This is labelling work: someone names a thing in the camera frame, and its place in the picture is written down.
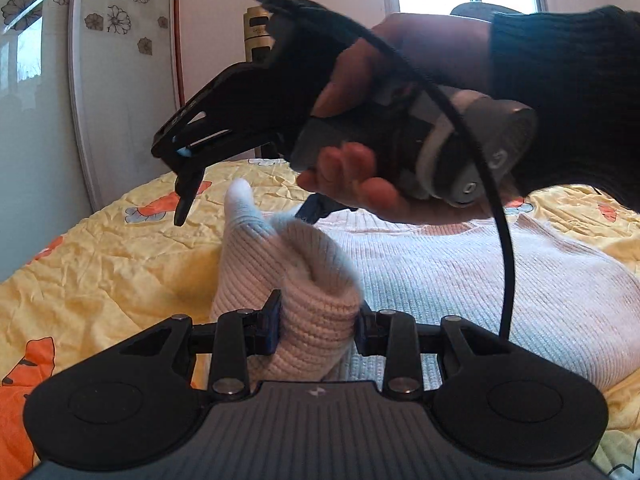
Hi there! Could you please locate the pink knitted small garment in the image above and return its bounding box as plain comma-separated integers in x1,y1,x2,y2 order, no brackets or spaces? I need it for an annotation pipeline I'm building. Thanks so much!
212,180,639,389

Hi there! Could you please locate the black knit sleeve forearm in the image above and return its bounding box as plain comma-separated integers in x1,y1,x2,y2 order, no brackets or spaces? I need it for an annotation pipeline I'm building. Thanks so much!
490,6,639,210

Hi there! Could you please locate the yellow floral quilt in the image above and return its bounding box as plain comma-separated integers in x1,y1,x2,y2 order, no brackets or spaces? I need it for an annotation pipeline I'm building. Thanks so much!
1,159,639,479

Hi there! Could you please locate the grey padded headboard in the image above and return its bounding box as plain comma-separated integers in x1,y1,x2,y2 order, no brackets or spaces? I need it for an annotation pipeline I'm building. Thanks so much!
450,1,521,22

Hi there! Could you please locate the gold tower fan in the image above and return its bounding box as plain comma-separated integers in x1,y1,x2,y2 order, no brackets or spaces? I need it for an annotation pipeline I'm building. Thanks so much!
243,6,273,64

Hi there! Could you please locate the white floral wardrobe door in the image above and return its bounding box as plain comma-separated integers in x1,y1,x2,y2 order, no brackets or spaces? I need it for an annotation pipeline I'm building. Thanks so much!
1,0,177,276

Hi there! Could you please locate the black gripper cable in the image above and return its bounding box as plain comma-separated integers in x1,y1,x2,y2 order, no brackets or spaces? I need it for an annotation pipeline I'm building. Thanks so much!
252,0,518,344

